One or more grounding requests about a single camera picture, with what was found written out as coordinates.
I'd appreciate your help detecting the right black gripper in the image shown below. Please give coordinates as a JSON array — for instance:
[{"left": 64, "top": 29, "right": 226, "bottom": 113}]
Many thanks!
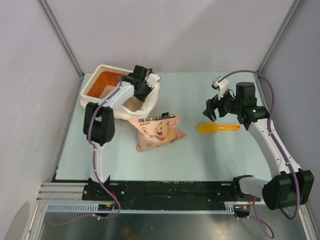
[{"left": 203, "top": 86, "right": 242, "bottom": 122}]

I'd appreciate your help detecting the yellow plastic scoop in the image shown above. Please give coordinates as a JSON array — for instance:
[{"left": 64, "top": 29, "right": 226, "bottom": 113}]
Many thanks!
[{"left": 195, "top": 122, "right": 241, "bottom": 134}]

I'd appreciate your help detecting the white orange litter box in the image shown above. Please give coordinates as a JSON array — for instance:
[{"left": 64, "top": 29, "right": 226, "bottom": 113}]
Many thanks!
[{"left": 80, "top": 64, "right": 161, "bottom": 120}]

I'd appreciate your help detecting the pink cat litter bag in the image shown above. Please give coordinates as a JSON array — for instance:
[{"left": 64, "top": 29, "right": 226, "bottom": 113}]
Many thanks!
[{"left": 128, "top": 115, "right": 187, "bottom": 152}]

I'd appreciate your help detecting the black bag clip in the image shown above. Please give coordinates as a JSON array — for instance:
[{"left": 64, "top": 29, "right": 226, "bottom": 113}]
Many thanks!
[{"left": 160, "top": 112, "right": 177, "bottom": 119}]

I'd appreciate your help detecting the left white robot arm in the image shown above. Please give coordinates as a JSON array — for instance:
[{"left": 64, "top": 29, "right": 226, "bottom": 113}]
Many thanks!
[{"left": 83, "top": 65, "right": 154, "bottom": 200}]

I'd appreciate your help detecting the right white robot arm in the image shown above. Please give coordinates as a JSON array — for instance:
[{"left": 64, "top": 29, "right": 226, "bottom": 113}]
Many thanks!
[{"left": 203, "top": 79, "right": 315, "bottom": 210}]

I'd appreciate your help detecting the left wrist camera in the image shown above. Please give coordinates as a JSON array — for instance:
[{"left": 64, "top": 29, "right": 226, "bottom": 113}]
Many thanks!
[{"left": 131, "top": 65, "right": 153, "bottom": 80}]

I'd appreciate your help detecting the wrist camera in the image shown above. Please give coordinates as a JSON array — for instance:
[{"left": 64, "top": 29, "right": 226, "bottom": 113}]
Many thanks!
[
  {"left": 211, "top": 76, "right": 230, "bottom": 100},
  {"left": 131, "top": 65, "right": 153, "bottom": 80}
]

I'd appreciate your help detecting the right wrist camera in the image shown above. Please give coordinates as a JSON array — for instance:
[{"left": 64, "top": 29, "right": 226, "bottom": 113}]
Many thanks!
[{"left": 211, "top": 76, "right": 230, "bottom": 100}]

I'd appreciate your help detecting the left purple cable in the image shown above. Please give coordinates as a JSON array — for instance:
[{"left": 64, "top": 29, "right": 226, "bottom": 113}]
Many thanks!
[{"left": 47, "top": 76, "right": 125, "bottom": 226}]

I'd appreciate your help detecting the purple cable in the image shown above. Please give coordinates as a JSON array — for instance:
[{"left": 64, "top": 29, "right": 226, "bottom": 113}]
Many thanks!
[
  {"left": 216, "top": 69, "right": 301, "bottom": 238},
  {"left": 47, "top": 76, "right": 125, "bottom": 226}
]

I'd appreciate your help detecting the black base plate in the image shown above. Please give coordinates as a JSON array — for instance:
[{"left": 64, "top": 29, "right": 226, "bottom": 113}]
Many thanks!
[{"left": 82, "top": 179, "right": 249, "bottom": 211}]

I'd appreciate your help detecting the aluminium frame rail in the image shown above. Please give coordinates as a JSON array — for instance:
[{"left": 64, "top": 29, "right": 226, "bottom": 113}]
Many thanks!
[{"left": 36, "top": 181, "right": 311, "bottom": 204}]

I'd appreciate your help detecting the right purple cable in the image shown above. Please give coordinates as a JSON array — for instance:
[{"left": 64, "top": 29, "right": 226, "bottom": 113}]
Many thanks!
[{"left": 216, "top": 69, "right": 301, "bottom": 238}]

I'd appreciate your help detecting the grey cable duct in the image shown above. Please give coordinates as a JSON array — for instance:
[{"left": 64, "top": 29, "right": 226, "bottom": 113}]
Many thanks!
[{"left": 46, "top": 203, "right": 114, "bottom": 213}]

